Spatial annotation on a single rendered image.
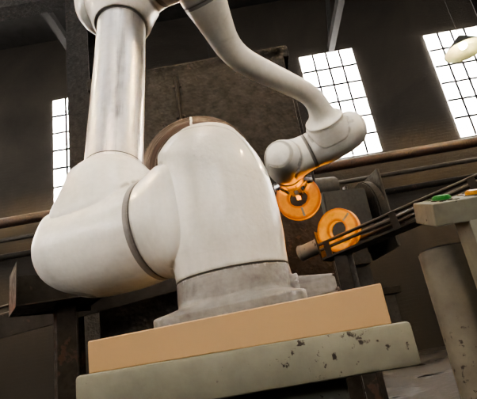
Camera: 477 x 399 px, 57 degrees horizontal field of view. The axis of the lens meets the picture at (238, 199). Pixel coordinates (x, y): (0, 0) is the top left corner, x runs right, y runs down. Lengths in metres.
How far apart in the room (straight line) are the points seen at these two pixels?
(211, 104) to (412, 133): 7.29
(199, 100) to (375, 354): 1.84
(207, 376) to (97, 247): 0.27
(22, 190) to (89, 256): 8.98
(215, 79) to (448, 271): 1.47
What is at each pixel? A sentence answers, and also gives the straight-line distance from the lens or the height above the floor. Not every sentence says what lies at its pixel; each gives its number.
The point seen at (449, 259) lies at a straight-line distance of 1.16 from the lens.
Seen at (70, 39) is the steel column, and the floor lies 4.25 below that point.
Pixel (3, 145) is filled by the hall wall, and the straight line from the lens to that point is 10.26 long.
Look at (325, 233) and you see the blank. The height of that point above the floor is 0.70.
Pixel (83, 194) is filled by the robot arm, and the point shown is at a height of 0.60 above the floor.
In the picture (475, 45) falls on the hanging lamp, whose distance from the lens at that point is 8.28.
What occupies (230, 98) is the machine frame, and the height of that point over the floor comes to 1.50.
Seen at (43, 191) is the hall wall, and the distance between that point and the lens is 9.40.
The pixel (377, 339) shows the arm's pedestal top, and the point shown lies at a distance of 0.45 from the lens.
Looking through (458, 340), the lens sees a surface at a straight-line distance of 1.16.
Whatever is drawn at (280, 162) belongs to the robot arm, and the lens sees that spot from 1.14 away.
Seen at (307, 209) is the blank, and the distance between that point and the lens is 1.50.
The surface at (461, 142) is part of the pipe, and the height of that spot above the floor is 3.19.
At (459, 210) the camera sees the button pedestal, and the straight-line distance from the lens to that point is 1.03.
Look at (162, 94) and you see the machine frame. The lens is 2.22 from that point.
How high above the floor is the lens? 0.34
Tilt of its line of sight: 20 degrees up
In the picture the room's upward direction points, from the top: 9 degrees counter-clockwise
